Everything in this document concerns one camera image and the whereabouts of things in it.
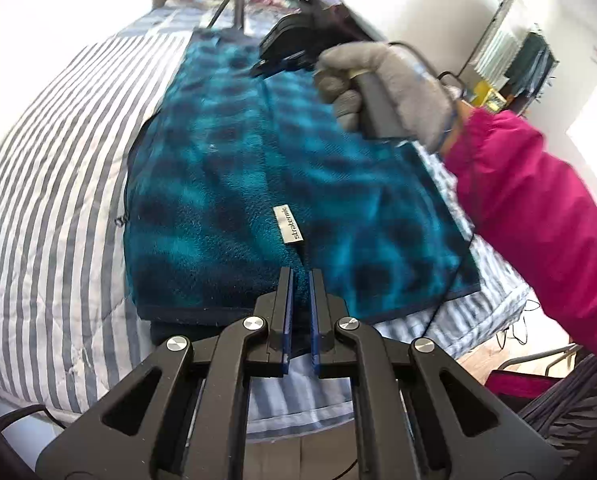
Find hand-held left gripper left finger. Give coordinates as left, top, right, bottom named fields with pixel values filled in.
left=34, top=266, right=295, bottom=480

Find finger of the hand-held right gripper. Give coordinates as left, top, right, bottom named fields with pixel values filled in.
left=250, top=56, right=305, bottom=78

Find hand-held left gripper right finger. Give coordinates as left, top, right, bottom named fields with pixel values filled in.
left=309, top=269, right=564, bottom=480

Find teal plaid fleece jacket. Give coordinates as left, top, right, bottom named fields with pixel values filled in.
left=123, top=27, right=481, bottom=346

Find person's right forearm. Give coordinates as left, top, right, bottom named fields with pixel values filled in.
left=441, top=107, right=597, bottom=361

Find dark hanging clothes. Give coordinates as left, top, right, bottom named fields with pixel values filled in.
left=503, top=32, right=554, bottom=111

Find person's right hand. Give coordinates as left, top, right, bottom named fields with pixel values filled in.
left=313, top=41, right=461, bottom=153

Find striped hanging cloth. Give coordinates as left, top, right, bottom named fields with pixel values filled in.
left=473, top=15, right=521, bottom=78

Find person's pink jacket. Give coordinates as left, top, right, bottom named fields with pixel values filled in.
left=488, top=370, right=554, bottom=403

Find grey white striped quilt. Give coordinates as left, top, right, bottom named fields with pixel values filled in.
left=0, top=42, right=531, bottom=441

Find person's grey ribbed clothing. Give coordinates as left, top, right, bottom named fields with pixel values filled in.
left=518, top=355, right=597, bottom=461

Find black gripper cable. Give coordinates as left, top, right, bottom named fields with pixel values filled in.
left=0, top=402, right=72, bottom=433
left=398, top=42, right=479, bottom=341

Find wall shelf with books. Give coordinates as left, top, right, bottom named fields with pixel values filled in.
left=461, top=0, right=561, bottom=116

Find black floor cable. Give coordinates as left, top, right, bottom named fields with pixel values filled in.
left=495, top=297, right=541, bottom=348

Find metal chair frame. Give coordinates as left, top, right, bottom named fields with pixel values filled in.
left=485, top=342, right=586, bottom=378

